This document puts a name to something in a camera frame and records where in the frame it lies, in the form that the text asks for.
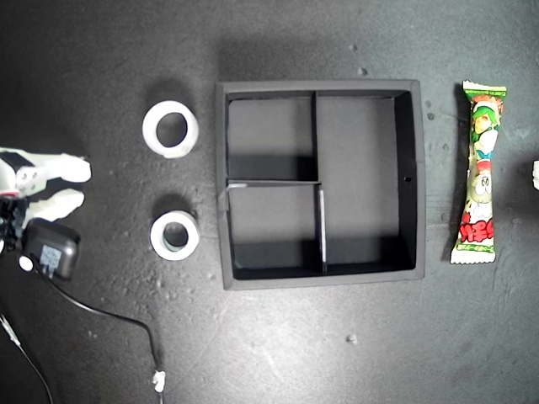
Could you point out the black tray with wells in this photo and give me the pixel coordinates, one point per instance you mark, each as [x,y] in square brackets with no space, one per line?
[358,168]

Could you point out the large white tape roll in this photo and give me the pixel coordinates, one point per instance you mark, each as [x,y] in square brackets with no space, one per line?
[149,128]

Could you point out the black camera box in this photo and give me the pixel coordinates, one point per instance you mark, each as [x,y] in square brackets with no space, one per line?
[52,246]

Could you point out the green printed snack bar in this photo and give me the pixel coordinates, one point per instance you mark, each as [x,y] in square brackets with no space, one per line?
[480,168]

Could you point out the small white tape roll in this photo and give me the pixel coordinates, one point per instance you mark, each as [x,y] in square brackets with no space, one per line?
[156,235]

